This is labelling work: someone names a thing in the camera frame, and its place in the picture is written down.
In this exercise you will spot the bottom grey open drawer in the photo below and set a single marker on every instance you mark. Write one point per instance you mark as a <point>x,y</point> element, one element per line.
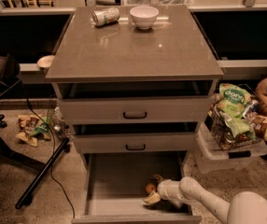
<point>116,184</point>

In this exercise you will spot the grey drawer cabinet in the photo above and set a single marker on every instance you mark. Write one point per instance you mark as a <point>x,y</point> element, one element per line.
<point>170,59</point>

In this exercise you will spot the tipped soda can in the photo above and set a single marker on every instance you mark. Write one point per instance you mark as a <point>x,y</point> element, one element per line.
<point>105,16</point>

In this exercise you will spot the clear plastic storage bin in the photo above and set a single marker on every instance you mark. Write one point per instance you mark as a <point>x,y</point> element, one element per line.
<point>210,157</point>

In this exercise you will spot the small wire basket floor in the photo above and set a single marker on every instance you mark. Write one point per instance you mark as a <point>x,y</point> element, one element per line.
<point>57,124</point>

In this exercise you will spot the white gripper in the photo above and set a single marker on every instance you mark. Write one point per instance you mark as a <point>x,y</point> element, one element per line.
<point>165,190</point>

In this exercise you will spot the brown snack bag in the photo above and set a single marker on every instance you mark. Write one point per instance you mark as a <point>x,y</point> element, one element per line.
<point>259,124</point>

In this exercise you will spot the wire basket of snacks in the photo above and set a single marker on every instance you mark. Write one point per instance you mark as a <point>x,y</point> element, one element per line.
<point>221,132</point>

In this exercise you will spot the snack bags on floor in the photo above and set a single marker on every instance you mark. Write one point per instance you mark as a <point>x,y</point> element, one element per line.
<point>32,127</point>

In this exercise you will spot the black stand legs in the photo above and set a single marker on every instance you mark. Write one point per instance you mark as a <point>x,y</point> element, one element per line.
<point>10,154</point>

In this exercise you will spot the middle grey drawer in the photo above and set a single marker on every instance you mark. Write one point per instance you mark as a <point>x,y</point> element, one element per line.
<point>133,142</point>

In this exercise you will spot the green dang chip bag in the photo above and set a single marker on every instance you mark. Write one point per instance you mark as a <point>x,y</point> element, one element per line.
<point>231,106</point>

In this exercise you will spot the small bowl on ledge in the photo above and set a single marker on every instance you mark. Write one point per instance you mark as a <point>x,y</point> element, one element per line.
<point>45,62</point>

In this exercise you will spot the small orange fruit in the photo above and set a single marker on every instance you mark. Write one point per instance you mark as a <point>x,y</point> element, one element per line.
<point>150,187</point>

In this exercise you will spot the white ceramic bowl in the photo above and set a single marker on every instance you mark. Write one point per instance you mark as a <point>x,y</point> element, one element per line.
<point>144,16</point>

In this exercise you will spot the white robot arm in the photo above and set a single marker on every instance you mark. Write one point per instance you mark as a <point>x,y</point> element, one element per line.
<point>245,208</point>

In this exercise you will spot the top grey drawer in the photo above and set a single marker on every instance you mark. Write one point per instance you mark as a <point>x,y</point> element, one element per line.
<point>134,110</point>

